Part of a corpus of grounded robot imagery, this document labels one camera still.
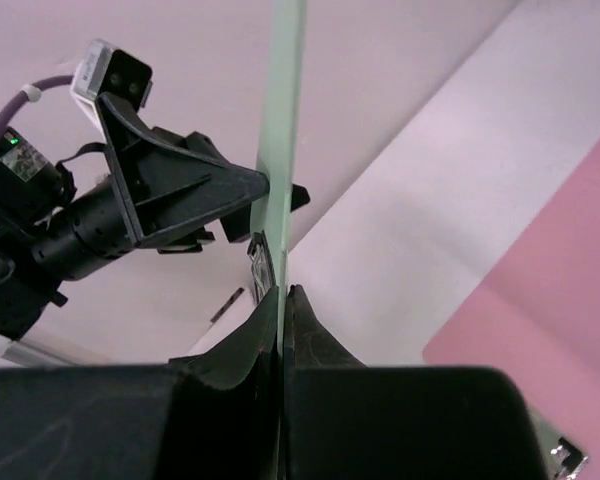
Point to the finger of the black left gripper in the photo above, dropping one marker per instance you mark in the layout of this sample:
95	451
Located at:
265	210

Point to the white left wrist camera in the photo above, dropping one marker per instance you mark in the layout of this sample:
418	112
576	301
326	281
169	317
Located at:
106	68

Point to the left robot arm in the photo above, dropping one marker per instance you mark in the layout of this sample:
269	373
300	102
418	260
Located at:
5	310

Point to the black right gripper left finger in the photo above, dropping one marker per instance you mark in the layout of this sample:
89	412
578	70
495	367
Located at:
210	416

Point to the green clipboard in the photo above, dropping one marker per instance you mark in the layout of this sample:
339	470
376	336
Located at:
276	155

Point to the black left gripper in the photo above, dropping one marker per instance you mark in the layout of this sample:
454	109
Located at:
49	234

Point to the pink clipboard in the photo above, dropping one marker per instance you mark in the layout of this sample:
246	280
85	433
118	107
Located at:
536	314

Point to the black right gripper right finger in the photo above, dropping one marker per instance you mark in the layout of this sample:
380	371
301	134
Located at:
345	420

